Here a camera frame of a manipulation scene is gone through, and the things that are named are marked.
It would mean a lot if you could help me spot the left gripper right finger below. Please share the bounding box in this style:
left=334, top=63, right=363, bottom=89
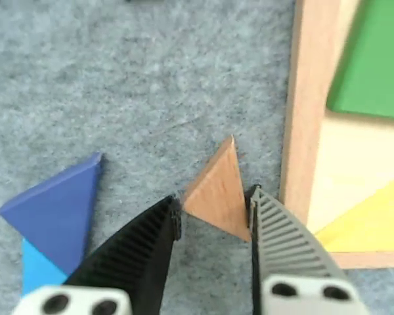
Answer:
left=244, top=184, right=372, bottom=315

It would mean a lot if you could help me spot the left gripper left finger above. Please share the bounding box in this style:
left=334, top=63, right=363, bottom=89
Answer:
left=10, top=195, right=185, bottom=315

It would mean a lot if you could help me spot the light blue tangram piece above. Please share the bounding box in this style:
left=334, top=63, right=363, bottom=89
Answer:
left=20, top=238, right=68, bottom=298

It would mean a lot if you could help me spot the square wooden tray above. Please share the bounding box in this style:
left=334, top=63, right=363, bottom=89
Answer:
left=278, top=0, right=394, bottom=270

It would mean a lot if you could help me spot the green tangram piece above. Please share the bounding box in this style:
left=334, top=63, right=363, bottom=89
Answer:
left=326, top=0, right=394, bottom=121

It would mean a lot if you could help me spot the small natural wood triangle piece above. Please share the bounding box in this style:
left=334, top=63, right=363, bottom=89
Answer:
left=183, top=134, right=252, bottom=243

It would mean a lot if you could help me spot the dark blue triangle piece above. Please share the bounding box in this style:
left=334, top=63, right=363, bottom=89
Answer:
left=0, top=151, right=103, bottom=276

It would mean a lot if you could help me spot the yellow triangle piece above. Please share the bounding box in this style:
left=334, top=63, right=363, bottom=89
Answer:
left=314, top=173, right=394, bottom=254

